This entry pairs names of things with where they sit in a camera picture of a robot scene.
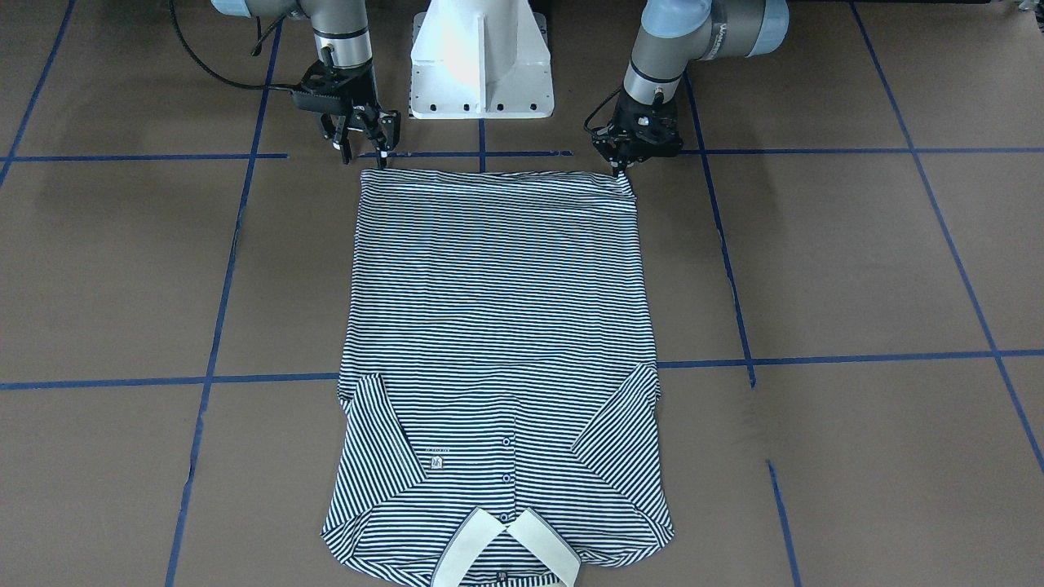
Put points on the white central mounting column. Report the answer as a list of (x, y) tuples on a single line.
[(480, 60)]

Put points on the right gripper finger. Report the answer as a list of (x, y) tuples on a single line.
[(336, 129), (383, 129)]

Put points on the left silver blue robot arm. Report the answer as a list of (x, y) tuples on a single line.
[(672, 34)]

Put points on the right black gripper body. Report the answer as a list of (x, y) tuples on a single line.
[(364, 93)]

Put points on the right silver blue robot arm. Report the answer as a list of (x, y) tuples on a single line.
[(340, 29)]

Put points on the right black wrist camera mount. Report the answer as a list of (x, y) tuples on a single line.
[(317, 102)]

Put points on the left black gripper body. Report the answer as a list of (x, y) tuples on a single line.
[(625, 152)]

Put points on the blue white striped polo shirt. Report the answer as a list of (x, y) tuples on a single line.
[(499, 382)]

